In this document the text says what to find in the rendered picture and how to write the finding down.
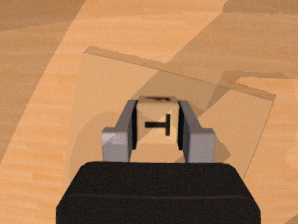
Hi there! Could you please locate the tan letter block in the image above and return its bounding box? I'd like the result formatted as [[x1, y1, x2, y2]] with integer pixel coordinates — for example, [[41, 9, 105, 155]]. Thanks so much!
[[136, 96, 179, 144]]

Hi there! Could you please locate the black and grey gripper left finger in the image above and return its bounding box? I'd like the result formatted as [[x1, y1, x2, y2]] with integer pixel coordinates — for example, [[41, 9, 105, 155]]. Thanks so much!
[[101, 100, 138, 162]]

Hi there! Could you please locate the tan flat mat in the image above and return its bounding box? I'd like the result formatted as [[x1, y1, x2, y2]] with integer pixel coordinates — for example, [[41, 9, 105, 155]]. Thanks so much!
[[61, 52, 273, 198]]

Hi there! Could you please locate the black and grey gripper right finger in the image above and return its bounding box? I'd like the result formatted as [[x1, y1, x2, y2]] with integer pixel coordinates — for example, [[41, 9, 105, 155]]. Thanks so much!
[[177, 100, 216, 163]]

